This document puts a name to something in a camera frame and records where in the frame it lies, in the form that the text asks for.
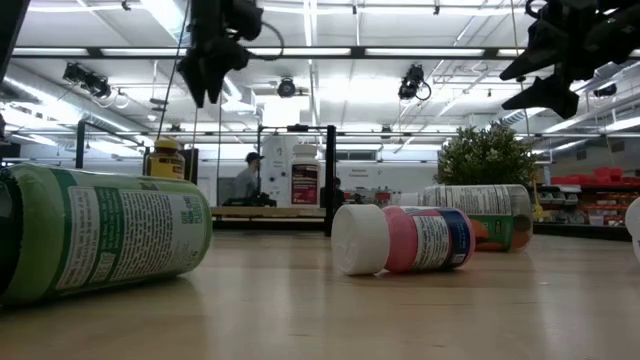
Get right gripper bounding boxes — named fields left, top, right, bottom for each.
left=499, top=0, right=640, bottom=120

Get black ceiling camera rig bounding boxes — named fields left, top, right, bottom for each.
left=62, top=61, right=113, bottom=100

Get red storage bins shelf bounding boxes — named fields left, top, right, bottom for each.
left=518, top=166, right=640, bottom=227

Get clear gummy bottle white cap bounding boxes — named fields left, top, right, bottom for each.
left=399, top=183, right=534, bottom=254

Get amber bottle yellow cap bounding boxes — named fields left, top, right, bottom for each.
left=145, top=137, right=187, bottom=182

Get black frame wooden shelf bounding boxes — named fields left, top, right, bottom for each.
left=74, top=119, right=338, bottom=238

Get black monitor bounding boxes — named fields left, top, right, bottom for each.
left=183, top=148, right=200, bottom=184

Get yellow broom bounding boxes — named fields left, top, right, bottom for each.
left=532, top=179, right=547, bottom=223

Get black rig camera with cable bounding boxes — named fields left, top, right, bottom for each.
left=397, top=63, right=433, bottom=102

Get white cabinet machine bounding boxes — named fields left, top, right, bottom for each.
left=259, top=134, right=301, bottom=207

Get potted green plant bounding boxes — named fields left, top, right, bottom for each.
left=436, top=121, right=540, bottom=188

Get pink bottle white cap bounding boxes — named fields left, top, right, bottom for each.
left=330, top=203, right=477, bottom=277

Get black hanging cable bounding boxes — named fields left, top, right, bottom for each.
left=155, top=0, right=192, bottom=140

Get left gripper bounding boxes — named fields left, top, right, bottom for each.
left=175, top=0, right=265, bottom=109

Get round black ceiling camera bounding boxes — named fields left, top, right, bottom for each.
left=276, top=77, right=298, bottom=99

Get white bottle blue striped label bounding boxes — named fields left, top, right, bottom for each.
left=624, top=196, right=640, bottom=265

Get green medicine bottle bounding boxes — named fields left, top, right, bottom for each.
left=0, top=163, right=214, bottom=307

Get large white bottle maroon label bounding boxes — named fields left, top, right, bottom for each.
left=289, top=143, right=323, bottom=209

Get person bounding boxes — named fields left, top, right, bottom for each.
left=232, top=151, right=265, bottom=201

